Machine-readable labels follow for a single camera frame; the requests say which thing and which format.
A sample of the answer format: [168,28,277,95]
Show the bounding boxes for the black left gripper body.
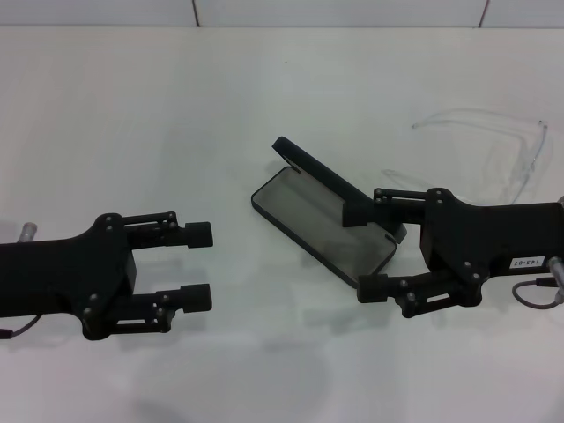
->
[0,213,139,342]

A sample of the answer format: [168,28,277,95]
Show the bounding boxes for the grey left gripper cable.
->
[0,315,41,340]

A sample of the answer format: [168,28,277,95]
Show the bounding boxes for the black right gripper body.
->
[418,187,564,308]

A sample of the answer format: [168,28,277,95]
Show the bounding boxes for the silver left wrist post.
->
[17,222,40,244]

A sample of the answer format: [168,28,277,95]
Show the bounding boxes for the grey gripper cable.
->
[0,315,41,340]
[510,276,564,309]

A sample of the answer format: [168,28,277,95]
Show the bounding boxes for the black glasses case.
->
[250,136,409,290]

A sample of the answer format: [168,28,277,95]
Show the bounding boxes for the silver right cable plug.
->
[547,256,564,306]

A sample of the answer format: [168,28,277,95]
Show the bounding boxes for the grey right gripper cable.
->
[510,276,564,309]

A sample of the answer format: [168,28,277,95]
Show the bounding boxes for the clear white glasses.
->
[381,108,551,208]

